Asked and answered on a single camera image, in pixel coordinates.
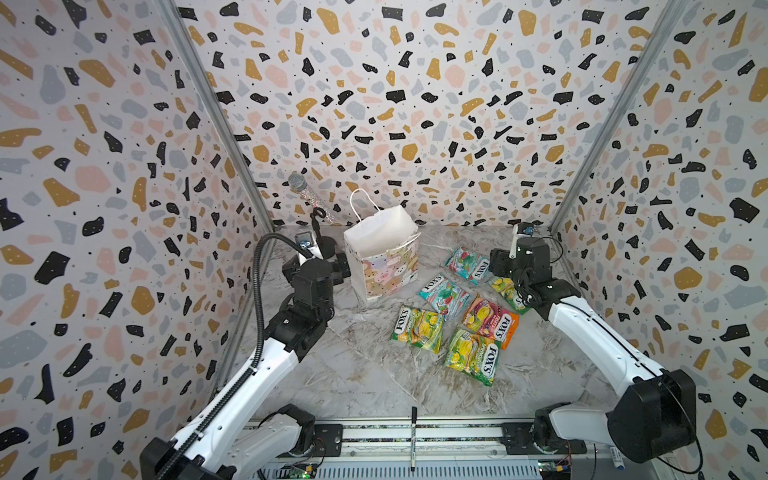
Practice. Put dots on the teal mint candy bag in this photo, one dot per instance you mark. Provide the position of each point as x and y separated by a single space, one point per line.
468 264

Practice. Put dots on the green apple tea candy bag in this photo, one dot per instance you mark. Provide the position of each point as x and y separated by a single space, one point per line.
419 328

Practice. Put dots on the orange fruits candy bag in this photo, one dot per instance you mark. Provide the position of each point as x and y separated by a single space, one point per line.
490 320

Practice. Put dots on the glitter microphone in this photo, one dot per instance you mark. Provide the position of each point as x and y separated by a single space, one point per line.
299 185

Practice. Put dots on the teal cherry candy bag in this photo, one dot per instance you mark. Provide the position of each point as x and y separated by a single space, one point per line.
446 297

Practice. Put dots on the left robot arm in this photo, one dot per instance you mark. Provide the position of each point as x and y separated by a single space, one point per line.
217 444

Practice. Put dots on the yellow green candy bag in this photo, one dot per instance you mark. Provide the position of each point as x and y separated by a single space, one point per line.
506 289

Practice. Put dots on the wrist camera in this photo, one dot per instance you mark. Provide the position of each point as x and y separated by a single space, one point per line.
308 242
520 230

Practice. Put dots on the white patterned paper bag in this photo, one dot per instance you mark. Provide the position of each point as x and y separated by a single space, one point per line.
382 250

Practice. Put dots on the circuit board right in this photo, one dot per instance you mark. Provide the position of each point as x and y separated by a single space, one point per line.
554 470

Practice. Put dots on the black marker pen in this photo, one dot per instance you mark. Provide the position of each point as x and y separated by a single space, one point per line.
413 439

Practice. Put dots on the green circuit board left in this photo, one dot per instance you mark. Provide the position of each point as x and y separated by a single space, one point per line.
298 471

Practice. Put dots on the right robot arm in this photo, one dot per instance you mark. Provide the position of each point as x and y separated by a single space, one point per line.
656 409

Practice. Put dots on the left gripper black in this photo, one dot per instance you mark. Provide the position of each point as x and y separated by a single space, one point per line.
336 274

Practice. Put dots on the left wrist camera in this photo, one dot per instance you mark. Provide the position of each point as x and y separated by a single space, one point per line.
308 242

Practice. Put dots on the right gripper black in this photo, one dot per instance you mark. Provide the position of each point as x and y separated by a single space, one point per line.
527 257

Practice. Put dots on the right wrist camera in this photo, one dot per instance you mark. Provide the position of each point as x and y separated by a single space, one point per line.
520 230

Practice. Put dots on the blue marker pen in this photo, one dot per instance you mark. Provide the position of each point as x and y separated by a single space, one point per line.
617 458

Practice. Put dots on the green spring tea candy bag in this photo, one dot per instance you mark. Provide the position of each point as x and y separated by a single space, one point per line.
474 355

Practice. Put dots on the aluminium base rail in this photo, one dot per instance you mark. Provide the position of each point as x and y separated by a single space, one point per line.
449 448

